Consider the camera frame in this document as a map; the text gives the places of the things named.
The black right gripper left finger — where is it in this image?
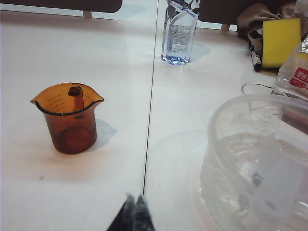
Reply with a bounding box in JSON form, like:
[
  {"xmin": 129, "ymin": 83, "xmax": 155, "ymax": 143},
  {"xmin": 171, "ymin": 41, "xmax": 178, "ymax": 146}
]
[{"xmin": 107, "ymin": 192, "xmax": 135, "ymax": 231}]

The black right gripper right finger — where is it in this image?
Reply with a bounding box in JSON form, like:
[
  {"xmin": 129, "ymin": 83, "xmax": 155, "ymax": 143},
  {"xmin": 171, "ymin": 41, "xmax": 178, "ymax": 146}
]
[{"xmin": 133, "ymin": 195, "xmax": 156, "ymax": 231}]

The small amber measuring cup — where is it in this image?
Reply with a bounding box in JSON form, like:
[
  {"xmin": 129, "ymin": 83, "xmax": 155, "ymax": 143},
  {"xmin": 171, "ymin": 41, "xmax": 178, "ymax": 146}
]
[{"xmin": 30, "ymin": 82, "xmax": 105, "ymax": 155}]

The translucent plastic cup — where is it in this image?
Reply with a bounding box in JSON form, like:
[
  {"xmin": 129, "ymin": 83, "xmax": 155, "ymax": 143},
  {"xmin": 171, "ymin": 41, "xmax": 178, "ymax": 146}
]
[{"xmin": 250, "ymin": 132, "xmax": 308, "ymax": 224}]

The thin clear plastic cup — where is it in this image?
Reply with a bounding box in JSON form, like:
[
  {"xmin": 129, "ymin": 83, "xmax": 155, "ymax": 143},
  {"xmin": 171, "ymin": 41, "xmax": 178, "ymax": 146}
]
[{"xmin": 241, "ymin": 82, "xmax": 275, "ymax": 97}]

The clear plastic water bottle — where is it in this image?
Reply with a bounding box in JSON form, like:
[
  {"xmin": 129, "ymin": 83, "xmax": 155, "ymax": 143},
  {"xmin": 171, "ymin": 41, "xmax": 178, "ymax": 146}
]
[{"xmin": 160, "ymin": 0, "xmax": 201, "ymax": 66}]

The clear plastic basin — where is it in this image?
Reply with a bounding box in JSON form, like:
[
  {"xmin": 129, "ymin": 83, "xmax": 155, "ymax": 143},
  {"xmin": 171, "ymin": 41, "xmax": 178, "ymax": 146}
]
[{"xmin": 199, "ymin": 94, "xmax": 308, "ymax": 231}]

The black marker pen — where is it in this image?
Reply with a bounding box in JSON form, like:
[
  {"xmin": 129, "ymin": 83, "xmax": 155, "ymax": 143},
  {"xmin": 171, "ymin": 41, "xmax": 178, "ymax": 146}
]
[{"xmin": 249, "ymin": 44, "xmax": 263, "ymax": 72}]

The clear plastic bag red print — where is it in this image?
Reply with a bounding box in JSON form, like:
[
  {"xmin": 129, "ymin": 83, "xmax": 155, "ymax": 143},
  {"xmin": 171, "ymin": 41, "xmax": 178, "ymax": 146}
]
[{"xmin": 274, "ymin": 36, "xmax": 308, "ymax": 99}]

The brown desk partition panel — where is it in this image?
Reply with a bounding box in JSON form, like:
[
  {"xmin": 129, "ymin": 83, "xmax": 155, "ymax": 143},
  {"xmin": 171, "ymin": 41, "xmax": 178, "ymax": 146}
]
[
  {"xmin": 0, "ymin": 0, "xmax": 124, "ymax": 14},
  {"xmin": 199, "ymin": 0, "xmax": 241, "ymax": 25}
]

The yellow sponge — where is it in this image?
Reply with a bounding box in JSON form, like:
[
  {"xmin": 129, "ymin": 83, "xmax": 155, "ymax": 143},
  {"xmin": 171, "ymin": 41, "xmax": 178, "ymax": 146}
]
[{"xmin": 261, "ymin": 18, "xmax": 302, "ymax": 70}]

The brown bag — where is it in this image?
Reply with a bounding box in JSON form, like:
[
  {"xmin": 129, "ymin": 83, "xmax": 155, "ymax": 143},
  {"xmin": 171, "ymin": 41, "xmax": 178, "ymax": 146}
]
[{"xmin": 237, "ymin": 2, "xmax": 296, "ymax": 49}]

